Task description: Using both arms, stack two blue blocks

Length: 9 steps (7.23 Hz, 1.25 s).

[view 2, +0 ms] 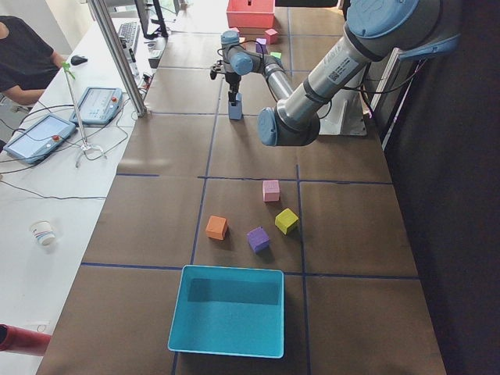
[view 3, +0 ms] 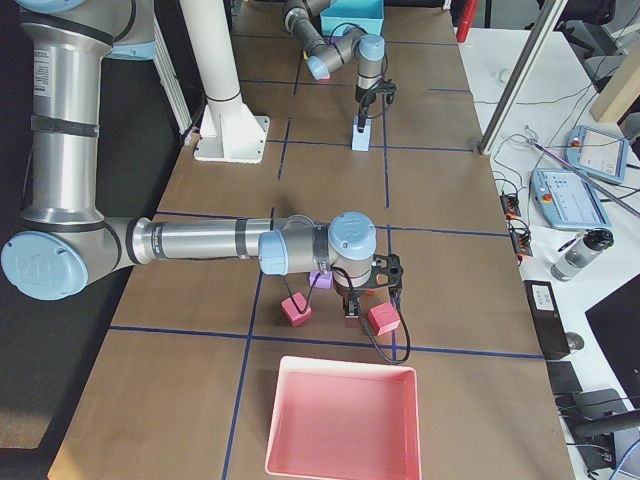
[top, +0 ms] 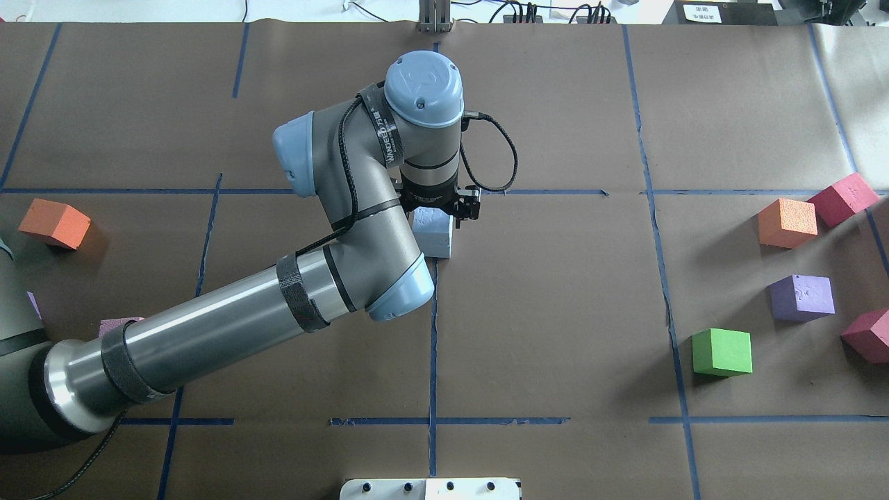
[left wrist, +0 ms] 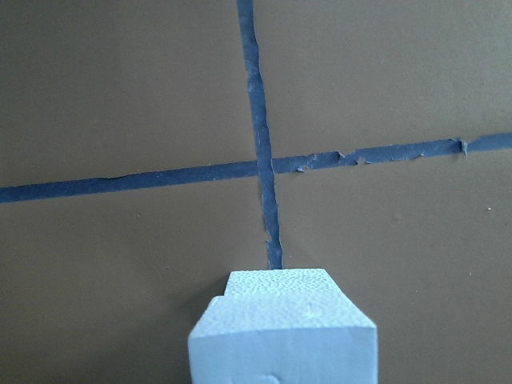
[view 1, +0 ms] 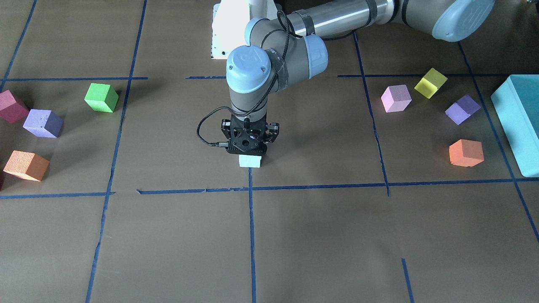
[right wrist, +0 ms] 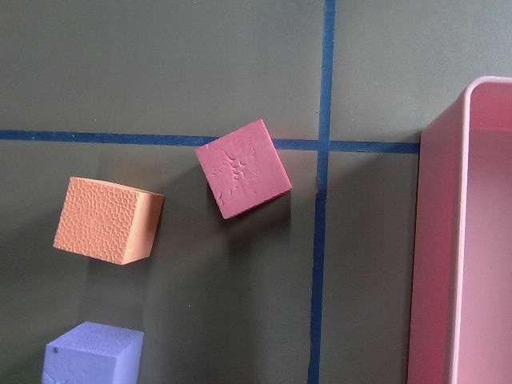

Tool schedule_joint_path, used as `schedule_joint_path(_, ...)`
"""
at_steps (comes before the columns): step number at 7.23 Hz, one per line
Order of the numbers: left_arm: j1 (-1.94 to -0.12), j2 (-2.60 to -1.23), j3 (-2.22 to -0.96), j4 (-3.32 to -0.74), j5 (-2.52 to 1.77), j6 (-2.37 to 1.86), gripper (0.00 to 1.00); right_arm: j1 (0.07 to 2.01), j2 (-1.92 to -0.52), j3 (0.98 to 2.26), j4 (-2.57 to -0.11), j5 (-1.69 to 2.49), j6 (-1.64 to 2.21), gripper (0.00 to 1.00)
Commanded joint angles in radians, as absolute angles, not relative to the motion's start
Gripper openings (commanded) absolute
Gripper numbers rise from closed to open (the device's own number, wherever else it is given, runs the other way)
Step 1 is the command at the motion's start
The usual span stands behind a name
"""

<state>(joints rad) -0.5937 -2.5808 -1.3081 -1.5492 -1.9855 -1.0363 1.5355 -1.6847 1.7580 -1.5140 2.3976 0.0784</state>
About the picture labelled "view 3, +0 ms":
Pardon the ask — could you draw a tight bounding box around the pink plastic tray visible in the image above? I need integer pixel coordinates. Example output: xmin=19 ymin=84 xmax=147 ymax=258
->
xmin=265 ymin=356 xmax=422 ymax=479

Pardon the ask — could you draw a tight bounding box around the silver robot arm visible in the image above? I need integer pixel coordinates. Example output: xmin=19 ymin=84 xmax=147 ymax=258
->
xmin=1 ymin=29 xmax=383 ymax=337
xmin=282 ymin=1 xmax=397 ymax=135

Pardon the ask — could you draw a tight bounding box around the black laptop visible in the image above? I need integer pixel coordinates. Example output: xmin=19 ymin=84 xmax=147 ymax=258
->
xmin=586 ymin=281 xmax=639 ymax=407

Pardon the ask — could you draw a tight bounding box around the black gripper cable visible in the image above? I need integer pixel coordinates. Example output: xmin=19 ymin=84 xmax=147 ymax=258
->
xmin=279 ymin=267 xmax=412 ymax=365

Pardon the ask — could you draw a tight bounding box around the teach pendant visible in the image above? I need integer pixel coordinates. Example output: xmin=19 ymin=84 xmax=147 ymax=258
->
xmin=531 ymin=168 xmax=612 ymax=230
xmin=565 ymin=125 xmax=629 ymax=185

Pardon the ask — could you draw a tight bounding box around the crimson block near orange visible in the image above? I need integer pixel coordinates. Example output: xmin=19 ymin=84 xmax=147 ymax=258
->
xmin=367 ymin=301 xmax=401 ymax=336

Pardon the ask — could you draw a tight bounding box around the aluminium frame post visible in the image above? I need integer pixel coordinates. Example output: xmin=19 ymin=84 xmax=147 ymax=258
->
xmin=478 ymin=0 xmax=568 ymax=155

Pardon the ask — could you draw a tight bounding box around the arm gripper cable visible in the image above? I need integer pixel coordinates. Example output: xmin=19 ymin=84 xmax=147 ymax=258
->
xmin=327 ymin=20 xmax=394 ymax=121

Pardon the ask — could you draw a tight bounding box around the purple block right side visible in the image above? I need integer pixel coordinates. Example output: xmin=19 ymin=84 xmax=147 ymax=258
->
xmin=308 ymin=271 xmax=333 ymax=290

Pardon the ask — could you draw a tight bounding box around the teach pendant near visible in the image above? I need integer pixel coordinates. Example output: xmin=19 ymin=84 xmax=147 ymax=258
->
xmin=531 ymin=168 xmax=612 ymax=230

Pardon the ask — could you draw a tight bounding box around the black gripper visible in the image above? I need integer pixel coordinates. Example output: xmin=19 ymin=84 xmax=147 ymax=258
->
xmin=343 ymin=254 xmax=403 ymax=328
xmin=355 ymin=79 xmax=396 ymax=133

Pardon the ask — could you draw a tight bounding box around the light blue block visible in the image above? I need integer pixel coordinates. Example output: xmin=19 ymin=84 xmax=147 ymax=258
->
xmin=353 ymin=115 xmax=372 ymax=136
xmin=351 ymin=131 xmax=370 ymax=152

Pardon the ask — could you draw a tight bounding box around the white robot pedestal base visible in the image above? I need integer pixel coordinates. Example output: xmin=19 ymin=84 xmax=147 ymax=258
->
xmin=180 ymin=0 xmax=270 ymax=164

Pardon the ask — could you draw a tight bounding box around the brown paper table cover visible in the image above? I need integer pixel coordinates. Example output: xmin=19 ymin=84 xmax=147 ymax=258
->
xmin=49 ymin=2 xmax=573 ymax=479

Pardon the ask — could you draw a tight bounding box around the black power box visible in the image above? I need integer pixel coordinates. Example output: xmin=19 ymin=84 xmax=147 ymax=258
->
xmin=523 ymin=280 xmax=570 ymax=360

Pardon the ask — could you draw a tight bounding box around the red fire extinguisher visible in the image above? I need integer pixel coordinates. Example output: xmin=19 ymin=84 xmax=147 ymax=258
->
xmin=456 ymin=0 xmax=478 ymax=43

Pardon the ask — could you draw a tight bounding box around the teach pendant far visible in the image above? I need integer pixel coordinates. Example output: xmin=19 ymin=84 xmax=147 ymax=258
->
xmin=565 ymin=125 xmax=629 ymax=185

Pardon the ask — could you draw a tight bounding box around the crimson block near purple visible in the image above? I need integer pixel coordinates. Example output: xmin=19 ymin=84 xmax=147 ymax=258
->
xmin=280 ymin=292 xmax=312 ymax=327

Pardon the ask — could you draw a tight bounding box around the clear water bottle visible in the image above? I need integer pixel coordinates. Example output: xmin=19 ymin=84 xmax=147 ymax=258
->
xmin=550 ymin=228 xmax=614 ymax=282

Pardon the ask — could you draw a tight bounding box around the teal plastic bin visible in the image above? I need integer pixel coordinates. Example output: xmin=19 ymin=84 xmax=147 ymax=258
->
xmin=320 ymin=0 xmax=384 ymax=36

